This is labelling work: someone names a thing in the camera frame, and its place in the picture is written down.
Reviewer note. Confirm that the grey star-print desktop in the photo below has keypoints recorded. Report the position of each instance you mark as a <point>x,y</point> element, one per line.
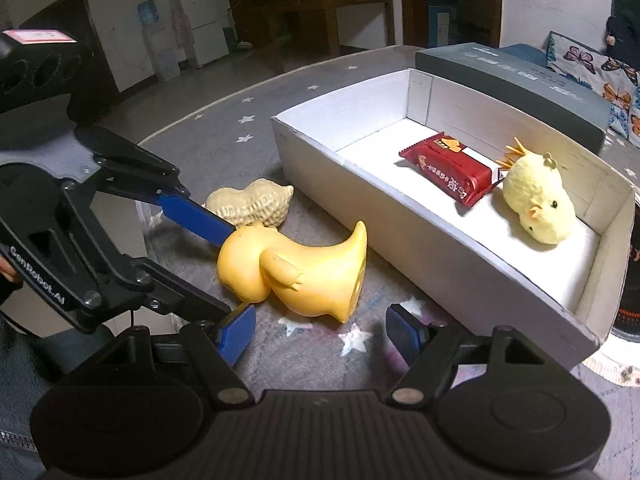
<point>310,105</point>

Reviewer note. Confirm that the black backpack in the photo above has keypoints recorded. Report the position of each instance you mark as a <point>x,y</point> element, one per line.
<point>622,40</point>

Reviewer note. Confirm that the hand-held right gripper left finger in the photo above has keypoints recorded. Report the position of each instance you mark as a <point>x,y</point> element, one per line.
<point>236,335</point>

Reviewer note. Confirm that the white water dispenser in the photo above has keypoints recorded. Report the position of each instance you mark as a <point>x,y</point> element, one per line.
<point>157,45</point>

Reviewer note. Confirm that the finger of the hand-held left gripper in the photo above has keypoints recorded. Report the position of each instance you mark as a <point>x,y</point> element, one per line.
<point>200,220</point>
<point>170,287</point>

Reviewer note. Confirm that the black round induction cooktop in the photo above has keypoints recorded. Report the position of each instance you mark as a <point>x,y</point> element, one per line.
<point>631,285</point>

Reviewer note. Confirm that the white refrigerator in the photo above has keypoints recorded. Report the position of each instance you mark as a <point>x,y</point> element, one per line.
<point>200,15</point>

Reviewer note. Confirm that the person's left hand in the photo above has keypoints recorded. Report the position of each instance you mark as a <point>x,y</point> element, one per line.
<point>7,270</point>

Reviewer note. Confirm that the wooden table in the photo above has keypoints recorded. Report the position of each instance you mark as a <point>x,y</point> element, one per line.
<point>320,2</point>

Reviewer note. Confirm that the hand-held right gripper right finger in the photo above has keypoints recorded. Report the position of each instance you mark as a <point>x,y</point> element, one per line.
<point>402,335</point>

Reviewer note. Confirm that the white cardboard box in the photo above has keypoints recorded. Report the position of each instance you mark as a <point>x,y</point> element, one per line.
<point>400,240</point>

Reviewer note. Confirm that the yellow plush chick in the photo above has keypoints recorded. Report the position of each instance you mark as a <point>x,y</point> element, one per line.
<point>537,205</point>

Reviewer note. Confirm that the blue cushion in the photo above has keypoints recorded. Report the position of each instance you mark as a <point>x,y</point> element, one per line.
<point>525,55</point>

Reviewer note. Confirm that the yellow rubber duck toy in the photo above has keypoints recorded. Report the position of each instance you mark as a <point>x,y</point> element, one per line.
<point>300,275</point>

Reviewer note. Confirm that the butterfly print cushion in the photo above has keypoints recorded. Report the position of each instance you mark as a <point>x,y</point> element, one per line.
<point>605,80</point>

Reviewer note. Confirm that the grey box lid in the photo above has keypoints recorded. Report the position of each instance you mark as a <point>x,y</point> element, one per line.
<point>515,85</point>

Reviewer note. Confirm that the beige peanut toy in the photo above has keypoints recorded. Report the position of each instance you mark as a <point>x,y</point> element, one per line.
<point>255,202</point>

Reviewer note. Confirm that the red snack packet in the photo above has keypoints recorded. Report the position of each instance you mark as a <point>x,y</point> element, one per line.
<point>450,165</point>

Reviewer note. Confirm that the person's jeans leg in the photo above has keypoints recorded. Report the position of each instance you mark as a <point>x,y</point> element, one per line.
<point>25,385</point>

